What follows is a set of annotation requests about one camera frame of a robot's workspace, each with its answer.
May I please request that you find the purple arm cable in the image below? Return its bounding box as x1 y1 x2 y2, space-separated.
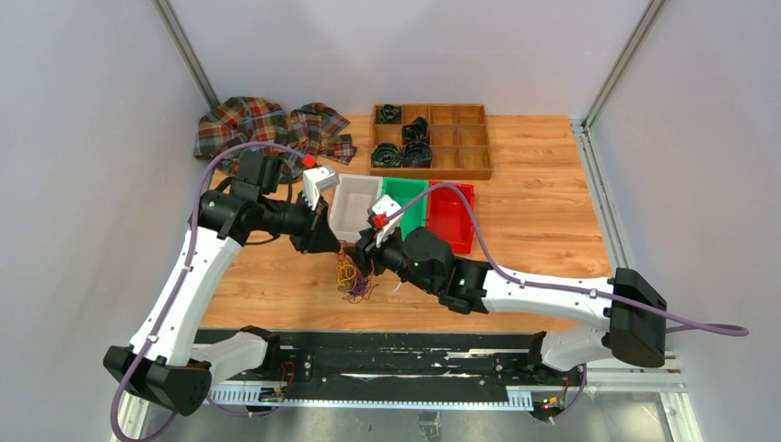
110 141 319 442
373 181 750 338

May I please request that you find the green plastic bin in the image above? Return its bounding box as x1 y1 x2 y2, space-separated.
381 177 429 240

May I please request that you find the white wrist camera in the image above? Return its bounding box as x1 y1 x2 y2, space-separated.
302 166 339 211
367 194 401 247

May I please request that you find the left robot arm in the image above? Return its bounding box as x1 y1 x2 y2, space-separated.
103 151 341 416

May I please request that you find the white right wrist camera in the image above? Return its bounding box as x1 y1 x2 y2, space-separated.
367 194 401 247

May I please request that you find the white plastic bin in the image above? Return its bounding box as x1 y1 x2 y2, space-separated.
329 174 383 242

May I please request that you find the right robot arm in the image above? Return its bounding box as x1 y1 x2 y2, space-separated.
346 227 667 384

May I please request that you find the aluminium frame profile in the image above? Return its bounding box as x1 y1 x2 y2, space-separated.
118 362 703 441

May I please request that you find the red cable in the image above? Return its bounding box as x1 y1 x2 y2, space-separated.
338 242 373 300

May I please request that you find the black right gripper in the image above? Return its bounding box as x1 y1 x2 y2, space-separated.
344 225 436 296

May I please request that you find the rolled dark tie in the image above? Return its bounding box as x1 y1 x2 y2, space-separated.
402 140 433 169
375 104 402 124
402 116 430 145
370 142 403 168

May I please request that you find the red plastic bin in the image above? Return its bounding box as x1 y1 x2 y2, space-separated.
425 189 474 255

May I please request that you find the wooden compartment tray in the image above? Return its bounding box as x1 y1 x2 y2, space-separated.
368 103 494 180

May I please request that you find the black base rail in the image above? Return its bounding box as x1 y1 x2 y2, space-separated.
192 329 587 422

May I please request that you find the plaid cloth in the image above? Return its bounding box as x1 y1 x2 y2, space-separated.
193 97 357 165

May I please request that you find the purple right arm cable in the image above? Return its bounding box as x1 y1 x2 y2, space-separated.
373 181 750 338

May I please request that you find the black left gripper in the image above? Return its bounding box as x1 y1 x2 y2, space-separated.
260 190 342 254

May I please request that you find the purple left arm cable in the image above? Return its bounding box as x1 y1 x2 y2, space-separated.
110 141 319 442

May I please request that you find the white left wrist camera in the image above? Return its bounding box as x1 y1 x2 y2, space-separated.
302 166 339 211

